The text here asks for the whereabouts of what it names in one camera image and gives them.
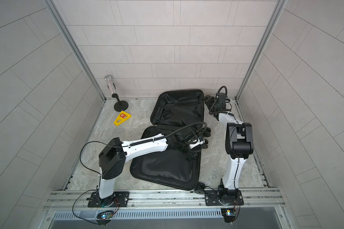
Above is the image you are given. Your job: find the white hard-shell suitcase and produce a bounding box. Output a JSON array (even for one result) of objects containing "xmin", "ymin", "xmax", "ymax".
[{"xmin": 130, "ymin": 89, "xmax": 204, "ymax": 191}]

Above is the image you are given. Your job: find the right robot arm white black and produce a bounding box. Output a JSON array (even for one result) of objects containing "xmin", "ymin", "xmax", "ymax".
[{"xmin": 204, "ymin": 93, "xmax": 254, "ymax": 205}]

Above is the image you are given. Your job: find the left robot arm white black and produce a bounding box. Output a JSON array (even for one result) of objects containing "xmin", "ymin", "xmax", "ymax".
[{"xmin": 87, "ymin": 131, "xmax": 210, "ymax": 208}]

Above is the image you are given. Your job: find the yellow triangular plastic piece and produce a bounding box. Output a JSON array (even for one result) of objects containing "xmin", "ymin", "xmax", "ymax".
[{"xmin": 114, "ymin": 111, "xmax": 132, "ymax": 126}]

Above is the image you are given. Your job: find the right circuit board with LED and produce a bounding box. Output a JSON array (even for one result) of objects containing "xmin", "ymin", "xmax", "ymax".
[{"xmin": 221, "ymin": 208, "xmax": 238, "ymax": 223}]

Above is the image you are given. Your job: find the circuit board with led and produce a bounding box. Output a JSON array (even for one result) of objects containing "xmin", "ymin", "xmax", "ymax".
[
  {"xmin": 96, "ymin": 210, "xmax": 115, "ymax": 224},
  {"xmin": 221, "ymin": 208, "xmax": 238, "ymax": 223}
]

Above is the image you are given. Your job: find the left circuit board with LED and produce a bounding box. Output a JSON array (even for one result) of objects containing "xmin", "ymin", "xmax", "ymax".
[{"xmin": 96, "ymin": 210, "xmax": 115, "ymax": 224}]

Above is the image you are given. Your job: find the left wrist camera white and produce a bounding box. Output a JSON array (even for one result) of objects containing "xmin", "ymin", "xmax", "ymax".
[{"xmin": 189, "ymin": 139, "xmax": 205, "ymax": 149}]

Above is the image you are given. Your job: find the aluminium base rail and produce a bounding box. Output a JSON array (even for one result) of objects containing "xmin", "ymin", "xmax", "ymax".
[{"xmin": 44, "ymin": 188, "xmax": 285, "ymax": 211}]

